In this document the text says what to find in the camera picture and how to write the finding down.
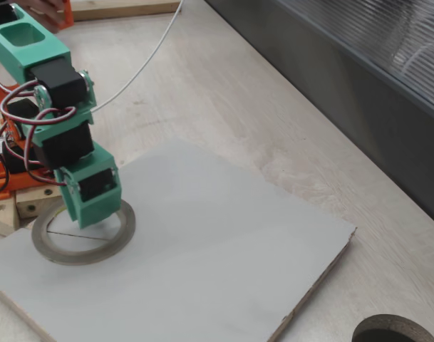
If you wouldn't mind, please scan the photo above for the grey-faced chipboard panel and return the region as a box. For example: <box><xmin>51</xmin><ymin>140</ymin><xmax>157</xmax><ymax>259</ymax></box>
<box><xmin>0</xmin><ymin>138</ymin><xmax>357</xmax><ymax>342</ymax></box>

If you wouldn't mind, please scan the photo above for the plain wooden block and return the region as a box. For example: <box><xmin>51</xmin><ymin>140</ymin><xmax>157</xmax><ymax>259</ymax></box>
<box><xmin>0</xmin><ymin>195</ymin><xmax>21</xmax><ymax>238</ymax></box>

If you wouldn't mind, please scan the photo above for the wooden plank without holes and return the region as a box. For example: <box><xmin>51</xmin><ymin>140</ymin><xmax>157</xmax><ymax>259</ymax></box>
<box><xmin>71</xmin><ymin>0</ymin><xmax>182</xmax><ymax>22</ymax></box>

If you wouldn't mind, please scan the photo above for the person's hand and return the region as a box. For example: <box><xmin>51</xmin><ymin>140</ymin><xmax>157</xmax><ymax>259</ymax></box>
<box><xmin>26</xmin><ymin>0</ymin><xmax>66</xmax><ymax>34</ymax></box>

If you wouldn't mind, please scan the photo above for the orange leader arm part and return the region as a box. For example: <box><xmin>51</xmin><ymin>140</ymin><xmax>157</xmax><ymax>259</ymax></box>
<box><xmin>58</xmin><ymin>0</ymin><xmax>73</xmax><ymax>29</ymax></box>

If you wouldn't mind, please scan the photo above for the wooden plank with holes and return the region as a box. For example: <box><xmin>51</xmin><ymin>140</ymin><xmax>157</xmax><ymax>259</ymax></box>
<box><xmin>15</xmin><ymin>187</ymin><xmax>66</xmax><ymax>219</ymax></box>

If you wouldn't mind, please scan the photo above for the white cable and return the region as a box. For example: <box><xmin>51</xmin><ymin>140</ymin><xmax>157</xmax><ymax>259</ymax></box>
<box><xmin>91</xmin><ymin>0</ymin><xmax>185</xmax><ymax>113</ymax></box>

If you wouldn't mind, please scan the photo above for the grey ring of tape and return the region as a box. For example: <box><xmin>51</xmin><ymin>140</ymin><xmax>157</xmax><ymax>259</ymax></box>
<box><xmin>31</xmin><ymin>199</ymin><xmax>136</xmax><ymax>266</ymax></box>

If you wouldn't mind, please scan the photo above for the grey ribbed partition panel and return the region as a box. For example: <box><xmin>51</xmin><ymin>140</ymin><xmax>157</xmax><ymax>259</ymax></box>
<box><xmin>205</xmin><ymin>0</ymin><xmax>434</xmax><ymax>231</ymax></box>

